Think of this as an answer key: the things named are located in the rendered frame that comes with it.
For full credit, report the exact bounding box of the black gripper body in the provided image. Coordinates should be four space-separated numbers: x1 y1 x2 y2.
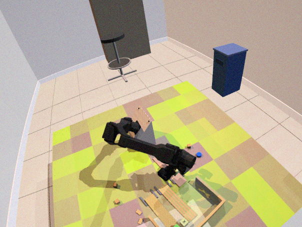
157 149 189 181

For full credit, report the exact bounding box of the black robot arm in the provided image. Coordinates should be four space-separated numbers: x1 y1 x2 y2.
102 117 197 175

